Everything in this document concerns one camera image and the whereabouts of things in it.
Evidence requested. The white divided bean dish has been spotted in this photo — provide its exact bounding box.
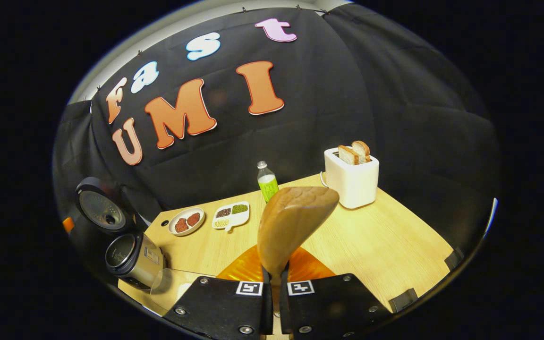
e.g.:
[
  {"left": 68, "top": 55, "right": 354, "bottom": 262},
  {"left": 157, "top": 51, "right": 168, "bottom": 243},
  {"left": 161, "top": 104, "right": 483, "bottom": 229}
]
[{"left": 212, "top": 201, "right": 250, "bottom": 233}]

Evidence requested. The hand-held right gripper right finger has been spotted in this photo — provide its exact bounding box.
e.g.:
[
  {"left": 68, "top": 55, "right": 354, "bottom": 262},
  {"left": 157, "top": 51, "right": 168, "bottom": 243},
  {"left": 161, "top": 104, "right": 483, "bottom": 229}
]
[{"left": 280, "top": 246, "right": 393, "bottom": 339}]

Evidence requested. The black backdrop cloth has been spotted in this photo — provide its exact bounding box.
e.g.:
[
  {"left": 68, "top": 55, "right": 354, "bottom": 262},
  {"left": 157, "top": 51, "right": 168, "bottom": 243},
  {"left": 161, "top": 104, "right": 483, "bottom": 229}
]
[{"left": 54, "top": 4, "right": 499, "bottom": 265}]

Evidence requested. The white toaster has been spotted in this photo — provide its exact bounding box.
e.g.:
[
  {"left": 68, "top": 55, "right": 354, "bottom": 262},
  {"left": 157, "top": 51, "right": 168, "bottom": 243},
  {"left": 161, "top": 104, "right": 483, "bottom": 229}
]
[{"left": 324, "top": 146, "right": 380, "bottom": 210}]

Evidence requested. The wooden spoon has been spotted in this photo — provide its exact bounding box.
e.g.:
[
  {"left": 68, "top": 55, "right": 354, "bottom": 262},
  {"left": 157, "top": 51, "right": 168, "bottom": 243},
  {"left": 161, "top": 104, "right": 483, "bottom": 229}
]
[{"left": 257, "top": 186, "right": 340, "bottom": 286}]

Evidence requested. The white round plate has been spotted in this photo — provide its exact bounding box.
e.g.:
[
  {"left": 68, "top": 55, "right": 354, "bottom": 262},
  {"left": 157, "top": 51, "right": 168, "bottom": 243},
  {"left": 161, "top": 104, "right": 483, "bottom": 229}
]
[{"left": 168, "top": 207, "right": 205, "bottom": 237}]

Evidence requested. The dark grey rice cooker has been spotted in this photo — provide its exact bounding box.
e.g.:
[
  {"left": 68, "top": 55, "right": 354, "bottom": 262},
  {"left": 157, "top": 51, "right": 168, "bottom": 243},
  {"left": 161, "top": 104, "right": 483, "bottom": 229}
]
[{"left": 75, "top": 177, "right": 167, "bottom": 290}]

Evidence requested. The black table edge clamp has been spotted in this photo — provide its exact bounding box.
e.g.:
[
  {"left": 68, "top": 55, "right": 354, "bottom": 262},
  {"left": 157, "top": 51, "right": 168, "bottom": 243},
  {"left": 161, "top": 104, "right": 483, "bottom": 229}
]
[
  {"left": 389, "top": 288, "right": 419, "bottom": 314},
  {"left": 444, "top": 247, "right": 465, "bottom": 271}
]

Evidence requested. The toasted bread slice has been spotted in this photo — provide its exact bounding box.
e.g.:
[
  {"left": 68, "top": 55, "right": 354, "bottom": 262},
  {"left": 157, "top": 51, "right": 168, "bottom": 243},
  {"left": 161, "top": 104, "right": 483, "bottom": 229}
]
[
  {"left": 351, "top": 140, "right": 372, "bottom": 163},
  {"left": 338, "top": 145, "right": 360, "bottom": 165}
]

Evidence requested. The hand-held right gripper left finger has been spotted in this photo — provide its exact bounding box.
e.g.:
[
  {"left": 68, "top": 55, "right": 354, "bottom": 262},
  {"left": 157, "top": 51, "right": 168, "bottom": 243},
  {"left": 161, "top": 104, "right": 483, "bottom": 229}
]
[{"left": 163, "top": 246, "right": 274, "bottom": 337}]

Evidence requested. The green label plastic bottle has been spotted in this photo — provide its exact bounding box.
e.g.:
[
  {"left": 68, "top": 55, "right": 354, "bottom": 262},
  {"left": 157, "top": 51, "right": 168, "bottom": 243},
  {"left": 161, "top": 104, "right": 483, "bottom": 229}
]
[{"left": 257, "top": 161, "right": 280, "bottom": 204}]

